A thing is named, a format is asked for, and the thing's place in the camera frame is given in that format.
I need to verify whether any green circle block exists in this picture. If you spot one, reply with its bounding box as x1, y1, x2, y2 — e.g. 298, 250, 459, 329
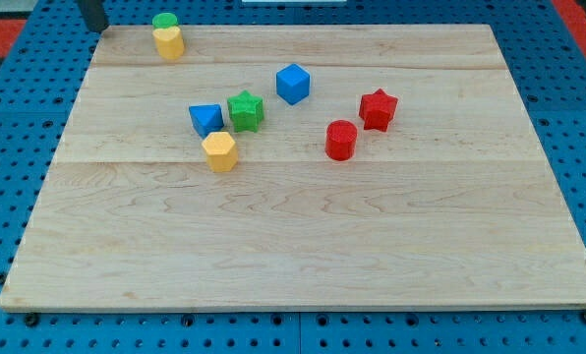
151, 12, 179, 30

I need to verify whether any wooden board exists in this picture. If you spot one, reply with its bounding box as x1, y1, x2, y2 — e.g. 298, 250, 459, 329
0, 25, 586, 313

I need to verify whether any red cylinder block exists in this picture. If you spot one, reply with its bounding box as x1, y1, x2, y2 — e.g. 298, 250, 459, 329
324, 120, 358, 161

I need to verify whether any yellow hexagon block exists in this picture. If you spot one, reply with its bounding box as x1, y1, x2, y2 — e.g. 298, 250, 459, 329
202, 132, 238, 172

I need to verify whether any green star block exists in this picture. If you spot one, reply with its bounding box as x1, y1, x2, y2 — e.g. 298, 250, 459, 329
227, 90, 264, 133

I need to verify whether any blue cube block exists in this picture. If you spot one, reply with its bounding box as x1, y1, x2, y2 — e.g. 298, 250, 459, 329
276, 64, 311, 105

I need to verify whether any blue triangle block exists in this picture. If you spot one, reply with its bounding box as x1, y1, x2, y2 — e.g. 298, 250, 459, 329
189, 104, 224, 139

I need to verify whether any red star block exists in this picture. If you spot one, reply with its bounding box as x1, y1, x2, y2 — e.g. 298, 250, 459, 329
359, 88, 399, 132

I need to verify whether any yellow heart block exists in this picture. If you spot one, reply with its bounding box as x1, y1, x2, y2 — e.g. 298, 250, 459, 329
152, 26, 185, 60

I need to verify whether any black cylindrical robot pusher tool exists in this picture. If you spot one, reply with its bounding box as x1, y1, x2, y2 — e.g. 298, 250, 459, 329
76, 0, 109, 33

